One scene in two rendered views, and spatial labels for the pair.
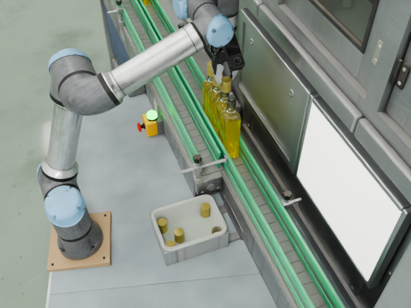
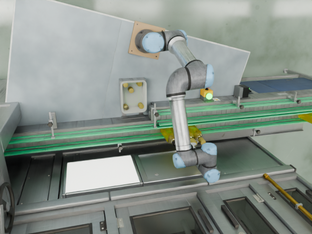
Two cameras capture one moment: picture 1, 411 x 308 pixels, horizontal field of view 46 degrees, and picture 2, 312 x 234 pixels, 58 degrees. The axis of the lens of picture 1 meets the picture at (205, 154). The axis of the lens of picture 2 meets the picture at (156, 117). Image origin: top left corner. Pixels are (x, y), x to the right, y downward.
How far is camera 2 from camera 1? 0.79 m
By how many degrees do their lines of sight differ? 26
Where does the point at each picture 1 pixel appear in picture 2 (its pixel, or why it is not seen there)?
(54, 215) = (147, 37)
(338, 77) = (134, 199)
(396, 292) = not seen: outside the picture
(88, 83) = (178, 87)
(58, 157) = (175, 48)
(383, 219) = (72, 184)
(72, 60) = (200, 81)
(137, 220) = (149, 71)
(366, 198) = (85, 181)
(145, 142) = not seen: hidden behind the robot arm
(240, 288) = (96, 107)
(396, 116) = (96, 213)
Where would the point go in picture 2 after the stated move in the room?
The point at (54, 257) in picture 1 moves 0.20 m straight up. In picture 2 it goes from (140, 26) to (147, 28)
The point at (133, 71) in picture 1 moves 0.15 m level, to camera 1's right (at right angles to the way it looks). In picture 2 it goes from (175, 111) to (164, 139)
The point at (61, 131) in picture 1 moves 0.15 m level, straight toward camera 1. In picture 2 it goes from (181, 56) to (154, 58)
